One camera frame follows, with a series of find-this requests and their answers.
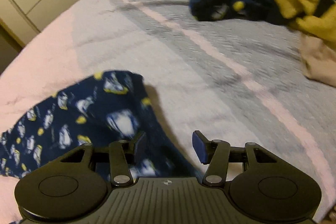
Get pink and grey striped bedspread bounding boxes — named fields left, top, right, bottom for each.
left=0, top=0, right=336, bottom=224

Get navy printed fleece pants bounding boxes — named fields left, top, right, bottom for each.
left=0, top=70, right=204, bottom=224

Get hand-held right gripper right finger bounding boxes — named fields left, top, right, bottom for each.
left=192, top=131, right=277, bottom=186

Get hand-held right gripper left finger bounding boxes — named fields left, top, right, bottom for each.
left=60, top=132, right=147, bottom=187

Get beige garment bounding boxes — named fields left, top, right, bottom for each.
left=299, top=34, right=336, bottom=87

